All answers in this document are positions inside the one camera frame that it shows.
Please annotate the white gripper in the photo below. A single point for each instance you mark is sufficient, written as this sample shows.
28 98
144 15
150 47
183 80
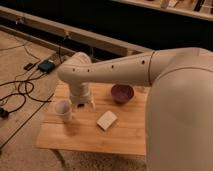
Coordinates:
80 93

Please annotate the dark red ceramic bowl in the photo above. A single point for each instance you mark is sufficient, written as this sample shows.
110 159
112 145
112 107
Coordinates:
122 93

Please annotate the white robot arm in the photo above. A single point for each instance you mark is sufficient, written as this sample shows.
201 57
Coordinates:
179 110

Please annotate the white rectangular block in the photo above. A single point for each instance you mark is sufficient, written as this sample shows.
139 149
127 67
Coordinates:
106 120

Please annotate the blue black electronic box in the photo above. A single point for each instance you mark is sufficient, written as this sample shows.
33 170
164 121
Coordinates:
46 66

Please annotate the wooden table top board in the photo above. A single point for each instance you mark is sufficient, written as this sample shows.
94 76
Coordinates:
81 133

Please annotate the small black adapter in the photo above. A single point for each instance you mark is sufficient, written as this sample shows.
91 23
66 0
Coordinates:
29 66

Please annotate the black power plug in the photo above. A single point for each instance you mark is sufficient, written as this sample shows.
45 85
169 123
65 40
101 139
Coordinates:
4 113

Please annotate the long wooden beam rail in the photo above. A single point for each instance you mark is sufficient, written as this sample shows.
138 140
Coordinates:
75 34

